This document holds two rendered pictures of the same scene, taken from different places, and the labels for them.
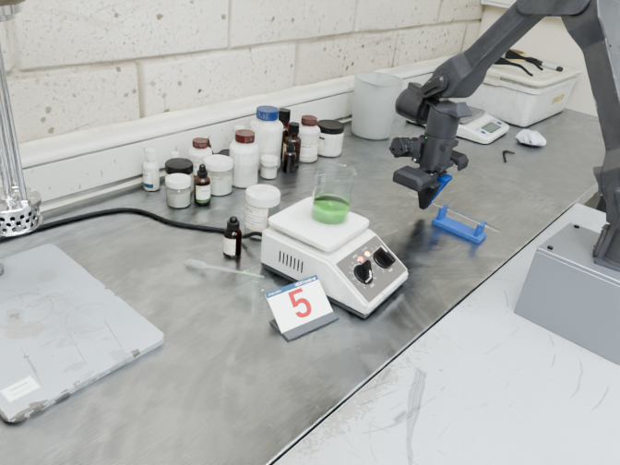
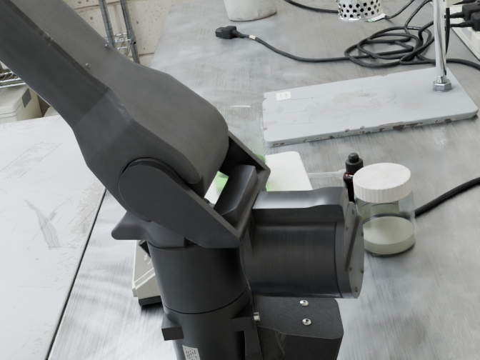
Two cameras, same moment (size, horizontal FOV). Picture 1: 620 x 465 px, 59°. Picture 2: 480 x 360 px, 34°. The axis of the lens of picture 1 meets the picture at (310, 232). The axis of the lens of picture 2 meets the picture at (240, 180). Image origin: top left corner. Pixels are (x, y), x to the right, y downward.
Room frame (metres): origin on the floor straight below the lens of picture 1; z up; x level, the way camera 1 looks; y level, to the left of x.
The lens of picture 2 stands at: (1.36, -0.42, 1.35)
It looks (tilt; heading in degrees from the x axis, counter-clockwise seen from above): 26 degrees down; 147
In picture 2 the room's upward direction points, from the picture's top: 10 degrees counter-clockwise
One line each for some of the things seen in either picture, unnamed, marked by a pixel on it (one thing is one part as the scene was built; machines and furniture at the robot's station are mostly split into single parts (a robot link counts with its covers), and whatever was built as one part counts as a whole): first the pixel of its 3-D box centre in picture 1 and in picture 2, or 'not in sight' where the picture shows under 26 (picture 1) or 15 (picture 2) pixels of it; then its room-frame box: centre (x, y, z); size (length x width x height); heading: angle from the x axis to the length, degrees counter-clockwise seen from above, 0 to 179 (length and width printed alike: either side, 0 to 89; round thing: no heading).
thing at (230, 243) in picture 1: (232, 234); (356, 180); (0.76, 0.12, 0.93); 0.03 x 0.03 x 0.07
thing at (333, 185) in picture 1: (333, 196); (236, 157); (0.76, -0.03, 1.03); 0.07 x 0.06 x 0.08; 139
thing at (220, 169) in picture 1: (218, 175); not in sight; (0.99, 0.19, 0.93); 0.06 x 0.06 x 0.07
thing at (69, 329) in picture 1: (34, 315); (361, 103); (0.55, 0.35, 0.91); 0.30 x 0.20 x 0.01; 52
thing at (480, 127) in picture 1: (458, 119); not in sight; (1.59, -0.39, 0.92); 0.26 x 0.19 x 0.05; 56
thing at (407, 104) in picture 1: (430, 96); (252, 208); (1.01, -0.19, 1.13); 0.12 x 0.08 x 0.11; 37
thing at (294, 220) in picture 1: (319, 221); (251, 186); (0.75, -0.01, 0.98); 0.12 x 0.12 x 0.01; 57
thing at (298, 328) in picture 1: (302, 305); not in sight; (0.62, 0.00, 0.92); 0.09 x 0.06 x 0.04; 131
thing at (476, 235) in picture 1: (459, 222); not in sight; (0.93, -0.28, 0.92); 0.10 x 0.03 x 0.04; 52
